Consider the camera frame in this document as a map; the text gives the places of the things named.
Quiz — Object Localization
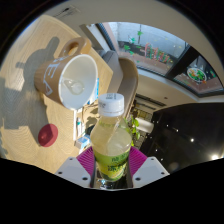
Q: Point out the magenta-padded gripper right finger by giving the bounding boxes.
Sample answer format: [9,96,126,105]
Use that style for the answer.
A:
[127,145,170,190]

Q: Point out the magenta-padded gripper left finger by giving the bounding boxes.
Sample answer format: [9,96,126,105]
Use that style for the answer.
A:
[54,145,99,190]

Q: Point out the clear bottle with white cap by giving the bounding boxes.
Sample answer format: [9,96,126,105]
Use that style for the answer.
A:
[90,92,133,183]

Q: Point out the green potted plant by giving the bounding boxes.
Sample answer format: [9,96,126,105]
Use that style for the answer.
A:
[124,115,142,147]

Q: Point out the flat round red coaster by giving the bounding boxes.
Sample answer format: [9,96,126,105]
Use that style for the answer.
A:
[37,123,59,148]

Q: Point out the brown mug with white inside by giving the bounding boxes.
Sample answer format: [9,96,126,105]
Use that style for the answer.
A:
[33,36,99,111]

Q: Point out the tan chair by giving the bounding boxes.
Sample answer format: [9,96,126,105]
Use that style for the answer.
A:
[101,50,140,118]

